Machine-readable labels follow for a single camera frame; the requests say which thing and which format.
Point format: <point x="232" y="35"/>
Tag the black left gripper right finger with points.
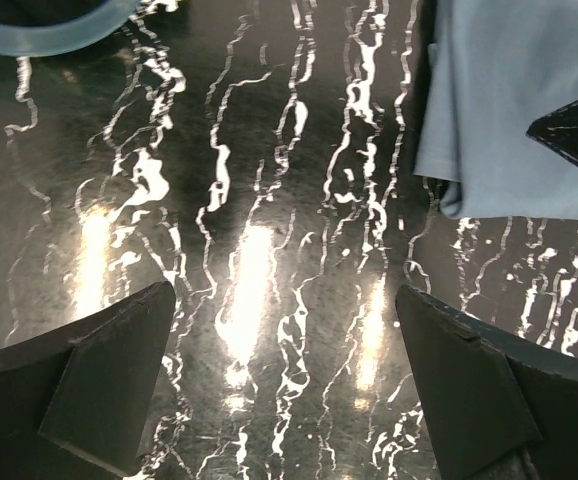
<point x="496" y="406"/>

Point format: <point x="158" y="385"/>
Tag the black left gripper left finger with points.
<point x="74" y="401"/>

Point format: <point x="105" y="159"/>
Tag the teal plastic laundry basket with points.
<point x="48" y="28"/>

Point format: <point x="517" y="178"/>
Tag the grey-blue t shirt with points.
<point x="496" y="66"/>

